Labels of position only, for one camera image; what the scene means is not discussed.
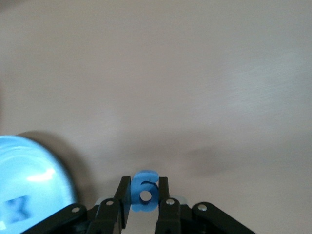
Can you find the blue plate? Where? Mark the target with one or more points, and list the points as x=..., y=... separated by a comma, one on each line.
x=29, y=165

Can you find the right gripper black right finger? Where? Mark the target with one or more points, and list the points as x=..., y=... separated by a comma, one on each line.
x=163, y=190

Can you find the blue foam letter X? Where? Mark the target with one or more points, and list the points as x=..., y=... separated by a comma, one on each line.
x=17, y=209

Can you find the brown paper table cover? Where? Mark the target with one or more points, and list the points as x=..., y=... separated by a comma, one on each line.
x=170, y=73

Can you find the blue foam number six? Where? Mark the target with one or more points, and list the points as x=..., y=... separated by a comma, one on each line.
x=137, y=185

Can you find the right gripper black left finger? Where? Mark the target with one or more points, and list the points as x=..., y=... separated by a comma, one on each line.
x=124, y=192

